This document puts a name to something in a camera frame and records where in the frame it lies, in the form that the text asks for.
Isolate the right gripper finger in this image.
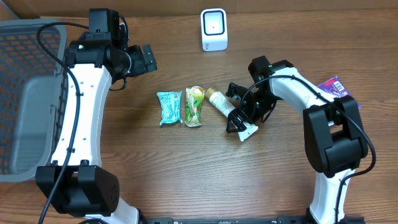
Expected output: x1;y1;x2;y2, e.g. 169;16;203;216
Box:
225;82;248;100
226;108;253;133

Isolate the white tube gold cap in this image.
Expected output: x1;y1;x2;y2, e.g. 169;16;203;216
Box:
205;86;258;142

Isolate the green tea carton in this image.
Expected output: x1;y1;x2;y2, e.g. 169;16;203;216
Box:
185;86;205;128

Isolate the teal wipes packet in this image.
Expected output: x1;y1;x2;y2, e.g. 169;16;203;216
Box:
157;91;183;126

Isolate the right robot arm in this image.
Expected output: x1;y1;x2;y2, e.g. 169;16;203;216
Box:
226;56;371;223

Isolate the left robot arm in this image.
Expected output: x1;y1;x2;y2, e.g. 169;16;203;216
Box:
35;8;157;224

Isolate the grey plastic basket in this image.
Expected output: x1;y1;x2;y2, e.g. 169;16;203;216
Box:
1;19;68;182

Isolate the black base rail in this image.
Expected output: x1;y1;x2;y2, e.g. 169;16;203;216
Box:
136;216;366;224

